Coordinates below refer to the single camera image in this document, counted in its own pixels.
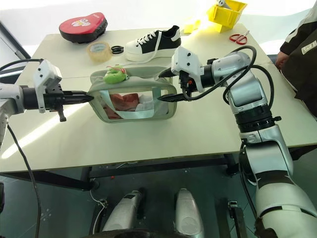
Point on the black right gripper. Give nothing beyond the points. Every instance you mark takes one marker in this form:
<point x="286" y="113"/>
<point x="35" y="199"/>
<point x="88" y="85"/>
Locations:
<point x="188" y="84"/>

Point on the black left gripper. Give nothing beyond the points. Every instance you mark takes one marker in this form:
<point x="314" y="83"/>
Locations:
<point x="53" y="99"/>

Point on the green clear-sided zip pouch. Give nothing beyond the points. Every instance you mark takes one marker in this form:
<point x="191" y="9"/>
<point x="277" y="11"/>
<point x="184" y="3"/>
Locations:
<point x="143" y="79"/>

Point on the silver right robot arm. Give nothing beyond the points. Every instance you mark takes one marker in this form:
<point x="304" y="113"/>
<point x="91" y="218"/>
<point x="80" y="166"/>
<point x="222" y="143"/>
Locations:
<point x="247" y="81"/>

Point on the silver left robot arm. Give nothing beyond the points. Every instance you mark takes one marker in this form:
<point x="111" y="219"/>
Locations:
<point x="10" y="96"/>

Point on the white packet inside pouch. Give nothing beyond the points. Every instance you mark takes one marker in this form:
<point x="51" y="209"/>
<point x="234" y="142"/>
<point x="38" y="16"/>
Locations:
<point x="148" y="105"/>

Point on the red cloth inside pouch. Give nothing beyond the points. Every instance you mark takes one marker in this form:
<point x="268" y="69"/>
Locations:
<point x="123" y="100"/>

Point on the bystander bare hand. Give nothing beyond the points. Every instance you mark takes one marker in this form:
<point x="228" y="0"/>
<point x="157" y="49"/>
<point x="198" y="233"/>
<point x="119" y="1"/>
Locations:
<point x="281" y="60"/>

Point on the white and black sneaker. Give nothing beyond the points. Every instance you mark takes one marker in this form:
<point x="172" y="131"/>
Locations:
<point x="148" y="48"/>

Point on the clear packing tape roll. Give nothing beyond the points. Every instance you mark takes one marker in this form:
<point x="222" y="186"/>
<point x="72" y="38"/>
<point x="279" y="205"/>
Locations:
<point x="99" y="53"/>

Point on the black binder clip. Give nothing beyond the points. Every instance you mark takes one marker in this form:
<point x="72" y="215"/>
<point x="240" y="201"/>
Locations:
<point x="117" y="49"/>

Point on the yellow cloth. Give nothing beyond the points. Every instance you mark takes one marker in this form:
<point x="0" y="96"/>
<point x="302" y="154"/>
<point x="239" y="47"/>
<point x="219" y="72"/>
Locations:
<point x="192" y="26"/>

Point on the red black boxing pad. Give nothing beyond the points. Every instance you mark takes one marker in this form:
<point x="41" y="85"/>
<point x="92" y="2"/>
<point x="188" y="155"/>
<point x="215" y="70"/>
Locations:
<point x="81" y="26"/>

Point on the yellow plastic bin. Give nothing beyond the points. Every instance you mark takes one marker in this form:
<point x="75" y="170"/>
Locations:
<point x="225" y="15"/>

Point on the grey object in bin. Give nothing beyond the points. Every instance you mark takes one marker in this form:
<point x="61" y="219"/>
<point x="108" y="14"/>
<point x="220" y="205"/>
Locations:
<point x="224" y="3"/>

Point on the silver robot leg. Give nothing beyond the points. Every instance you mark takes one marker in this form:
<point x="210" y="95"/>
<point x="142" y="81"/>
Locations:
<point x="188" y="213"/>
<point x="123" y="213"/>

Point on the person in dark jacket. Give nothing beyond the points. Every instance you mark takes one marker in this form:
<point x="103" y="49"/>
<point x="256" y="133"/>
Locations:
<point x="304" y="57"/>

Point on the black metal stand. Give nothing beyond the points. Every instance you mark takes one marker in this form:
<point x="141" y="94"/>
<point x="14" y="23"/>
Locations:
<point x="239" y="218"/>

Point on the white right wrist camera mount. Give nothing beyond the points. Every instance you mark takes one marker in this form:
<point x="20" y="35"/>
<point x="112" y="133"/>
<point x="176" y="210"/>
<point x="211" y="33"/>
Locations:
<point x="184" y="59"/>

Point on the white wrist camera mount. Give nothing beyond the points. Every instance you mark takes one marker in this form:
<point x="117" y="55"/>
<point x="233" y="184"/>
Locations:
<point x="45" y="72"/>
<point x="184" y="59"/>

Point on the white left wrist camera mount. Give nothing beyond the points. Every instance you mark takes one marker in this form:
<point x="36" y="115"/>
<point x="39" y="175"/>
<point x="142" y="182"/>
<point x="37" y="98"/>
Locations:
<point x="45" y="72"/>

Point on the dark grey wall rail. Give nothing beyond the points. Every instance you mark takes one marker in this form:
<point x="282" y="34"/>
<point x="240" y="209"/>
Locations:
<point x="15" y="42"/>

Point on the black table frame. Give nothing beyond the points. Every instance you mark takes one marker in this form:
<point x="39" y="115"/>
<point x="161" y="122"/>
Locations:
<point x="148" y="164"/>

